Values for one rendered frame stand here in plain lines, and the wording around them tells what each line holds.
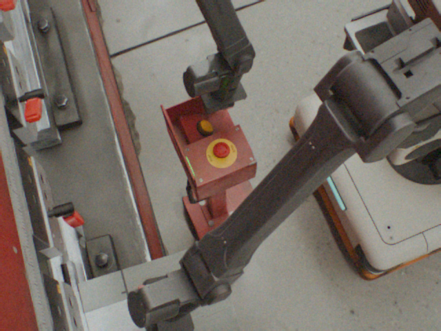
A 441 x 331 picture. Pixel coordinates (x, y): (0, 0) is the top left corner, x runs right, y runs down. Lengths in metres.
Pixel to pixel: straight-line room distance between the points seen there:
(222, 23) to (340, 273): 1.26
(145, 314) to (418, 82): 0.51
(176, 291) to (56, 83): 0.67
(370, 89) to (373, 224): 1.31
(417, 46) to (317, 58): 1.77
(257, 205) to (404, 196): 1.25
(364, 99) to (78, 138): 0.86
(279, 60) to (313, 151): 1.73
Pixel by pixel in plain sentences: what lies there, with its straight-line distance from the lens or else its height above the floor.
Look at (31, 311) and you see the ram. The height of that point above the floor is 1.42.
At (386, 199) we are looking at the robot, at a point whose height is 0.28.
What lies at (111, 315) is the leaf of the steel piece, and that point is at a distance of 1.19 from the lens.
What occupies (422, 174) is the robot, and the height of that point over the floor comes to 0.27.
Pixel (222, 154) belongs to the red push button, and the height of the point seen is 0.81.
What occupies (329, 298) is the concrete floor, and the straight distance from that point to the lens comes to 2.20.
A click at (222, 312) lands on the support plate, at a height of 1.00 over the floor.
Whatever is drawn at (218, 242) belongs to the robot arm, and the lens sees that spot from 0.88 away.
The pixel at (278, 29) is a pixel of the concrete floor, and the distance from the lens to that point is 2.53.
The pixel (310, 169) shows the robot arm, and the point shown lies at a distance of 0.75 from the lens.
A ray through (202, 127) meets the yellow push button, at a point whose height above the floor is 0.73.
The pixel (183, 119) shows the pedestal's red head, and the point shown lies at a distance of 1.55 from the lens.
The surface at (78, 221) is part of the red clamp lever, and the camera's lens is 1.04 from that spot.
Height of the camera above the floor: 2.17
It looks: 71 degrees down
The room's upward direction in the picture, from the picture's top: 2 degrees counter-clockwise
